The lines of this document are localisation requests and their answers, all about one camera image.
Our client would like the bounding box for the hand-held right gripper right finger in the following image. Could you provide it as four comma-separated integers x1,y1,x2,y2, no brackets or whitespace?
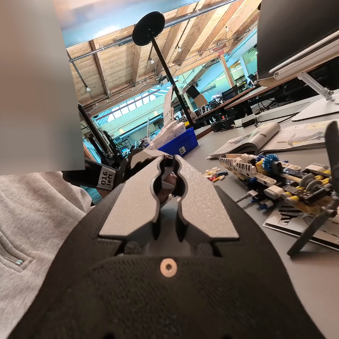
173,155,239,251

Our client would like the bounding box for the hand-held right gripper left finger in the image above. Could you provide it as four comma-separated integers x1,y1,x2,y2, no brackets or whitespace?
99,155,166,251

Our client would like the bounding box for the zebra striped lego helicopter model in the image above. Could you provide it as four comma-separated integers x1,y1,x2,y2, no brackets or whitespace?
218,120,339,257

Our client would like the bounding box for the pile of loose lego pieces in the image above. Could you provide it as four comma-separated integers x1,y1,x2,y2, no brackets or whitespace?
203,167,229,182

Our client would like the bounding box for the open lego instruction booklet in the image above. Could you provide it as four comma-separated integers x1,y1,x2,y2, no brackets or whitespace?
206,120,334,160

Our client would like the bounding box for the person's left hand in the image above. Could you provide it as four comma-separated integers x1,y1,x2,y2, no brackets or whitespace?
158,185,177,205

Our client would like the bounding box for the black tripod stand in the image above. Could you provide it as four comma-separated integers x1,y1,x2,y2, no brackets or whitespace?
78,104,125,170

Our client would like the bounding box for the blue plastic bin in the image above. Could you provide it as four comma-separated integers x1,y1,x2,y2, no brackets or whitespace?
152,127,199,158

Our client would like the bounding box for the zebra striped sticker sheet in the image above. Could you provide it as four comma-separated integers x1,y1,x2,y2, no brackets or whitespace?
263,205,339,251

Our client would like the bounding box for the background office desk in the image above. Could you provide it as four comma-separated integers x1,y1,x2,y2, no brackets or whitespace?
195,85,265,125

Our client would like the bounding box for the white monitor stand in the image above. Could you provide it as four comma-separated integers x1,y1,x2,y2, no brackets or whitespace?
269,34,339,122

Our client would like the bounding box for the black cable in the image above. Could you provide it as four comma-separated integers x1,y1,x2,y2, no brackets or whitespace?
254,112,300,125

